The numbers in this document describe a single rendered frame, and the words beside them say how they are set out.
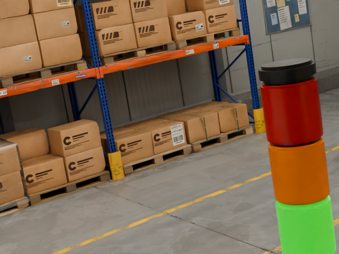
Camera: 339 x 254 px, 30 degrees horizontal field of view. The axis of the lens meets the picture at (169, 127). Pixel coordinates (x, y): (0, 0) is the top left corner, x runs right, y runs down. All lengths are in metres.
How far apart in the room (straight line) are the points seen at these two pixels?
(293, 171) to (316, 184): 0.02
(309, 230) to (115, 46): 8.45
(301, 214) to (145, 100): 10.19
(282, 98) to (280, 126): 0.03
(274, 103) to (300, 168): 0.06
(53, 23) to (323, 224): 8.08
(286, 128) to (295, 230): 0.09
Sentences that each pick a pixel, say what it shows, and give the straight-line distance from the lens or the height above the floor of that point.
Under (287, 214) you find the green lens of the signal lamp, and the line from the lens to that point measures 0.58.
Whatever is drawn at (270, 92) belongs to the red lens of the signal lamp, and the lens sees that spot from 0.55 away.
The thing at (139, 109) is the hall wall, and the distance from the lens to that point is 10.69.
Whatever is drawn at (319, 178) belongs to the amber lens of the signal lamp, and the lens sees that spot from 0.57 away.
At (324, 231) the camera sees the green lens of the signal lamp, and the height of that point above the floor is 2.19.
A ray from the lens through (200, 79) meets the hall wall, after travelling 11.35.
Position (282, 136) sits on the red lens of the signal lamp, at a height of 2.28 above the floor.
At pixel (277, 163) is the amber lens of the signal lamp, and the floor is 2.26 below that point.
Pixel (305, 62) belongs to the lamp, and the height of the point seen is 2.34.
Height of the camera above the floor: 2.41
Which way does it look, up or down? 12 degrees down
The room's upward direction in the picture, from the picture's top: 9 degrees counter-clockwise
